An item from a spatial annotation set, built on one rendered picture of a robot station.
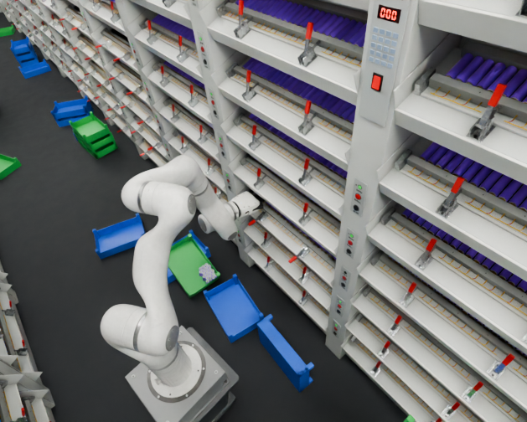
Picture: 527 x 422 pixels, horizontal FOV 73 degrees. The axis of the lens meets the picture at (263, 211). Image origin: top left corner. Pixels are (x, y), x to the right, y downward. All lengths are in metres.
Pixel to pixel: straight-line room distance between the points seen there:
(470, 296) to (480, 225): 0.21
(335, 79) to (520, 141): 0.39
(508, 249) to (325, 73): 0.54
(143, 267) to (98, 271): 1.33
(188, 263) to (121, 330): 1.04
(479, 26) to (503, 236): 0.40
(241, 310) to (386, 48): 1.52
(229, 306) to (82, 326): 0.79
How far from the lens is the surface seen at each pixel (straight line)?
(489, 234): 0.85
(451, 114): 0.77
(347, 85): 0.85
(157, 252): 1.05
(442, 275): 1.00
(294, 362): 1.62
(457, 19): 0.69
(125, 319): 1.12
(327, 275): 1.41
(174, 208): 1.00
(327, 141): 1.00
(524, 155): 0.72
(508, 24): 0.65
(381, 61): 0.76
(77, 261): 2.50
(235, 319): 1.94
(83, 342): 2.16
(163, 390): 1.46
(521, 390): 1.16
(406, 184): 0.89
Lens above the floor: 1.72
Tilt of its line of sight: 46 degrees down
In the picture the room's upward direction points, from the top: 6 degrees counter-clockwise
